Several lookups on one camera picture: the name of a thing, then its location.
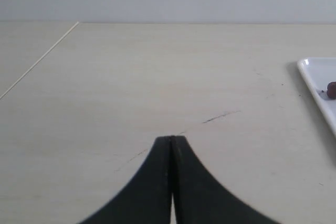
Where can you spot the red-brown bead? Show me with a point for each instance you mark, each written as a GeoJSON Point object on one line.
{"type": "Point", "coordinates": [331, 90]}

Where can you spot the white rectangular plastic tray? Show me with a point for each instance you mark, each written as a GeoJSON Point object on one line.
{"type": "Point", "coordinates": [317, 73]}

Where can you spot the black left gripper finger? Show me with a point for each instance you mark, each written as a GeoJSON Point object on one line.
{"type": "Point", "coordinates": [199, 197]}

